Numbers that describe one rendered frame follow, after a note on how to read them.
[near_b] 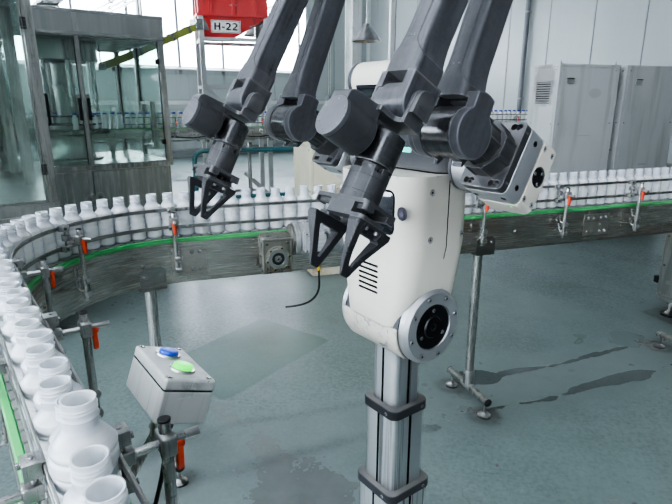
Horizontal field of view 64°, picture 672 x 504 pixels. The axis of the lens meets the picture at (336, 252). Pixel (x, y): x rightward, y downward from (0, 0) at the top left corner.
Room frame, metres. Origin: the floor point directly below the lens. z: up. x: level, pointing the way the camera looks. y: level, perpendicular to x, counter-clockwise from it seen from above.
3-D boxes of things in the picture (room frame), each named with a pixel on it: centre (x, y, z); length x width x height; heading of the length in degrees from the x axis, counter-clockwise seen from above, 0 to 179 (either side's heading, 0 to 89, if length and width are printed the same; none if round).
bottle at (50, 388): (0.59, 0.35, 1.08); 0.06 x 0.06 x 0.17
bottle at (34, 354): (0.69, 0.42, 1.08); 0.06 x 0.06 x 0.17
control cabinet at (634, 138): (6.48, -3.48, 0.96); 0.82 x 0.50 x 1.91; 109
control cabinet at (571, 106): (6.20, -2.63, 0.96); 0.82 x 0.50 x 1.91; 109
